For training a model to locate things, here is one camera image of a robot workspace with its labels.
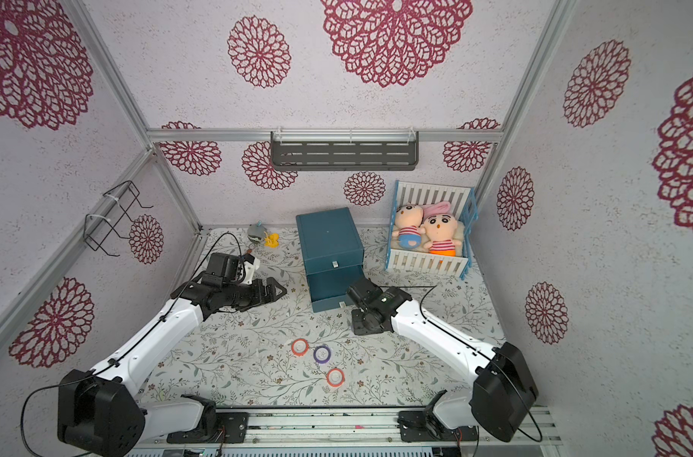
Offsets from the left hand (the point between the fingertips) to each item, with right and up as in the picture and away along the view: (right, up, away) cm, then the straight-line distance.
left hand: (274, 296), depth 82 cm
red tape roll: (+6, -17, +6) cm, 19 cm away
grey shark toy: (-15, +20, +30) cm, 40 cm away
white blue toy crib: (+47, +9, +20) cm, 52 cm away
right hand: (+28, -9, 0) cm, 29 cm away
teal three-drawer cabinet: (+17, +11, +5) cm, 21 cm away
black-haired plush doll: (+54, +22, +18) cm, 61 cm away
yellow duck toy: (-9, +17, +34) cm, 39 cm away
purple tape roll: (+13, -18, +4) cm, 23 cm away
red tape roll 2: (+17, -24, +1) cm, 29 cm away
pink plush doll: (+44, +25, +24) cm, 56 cm away
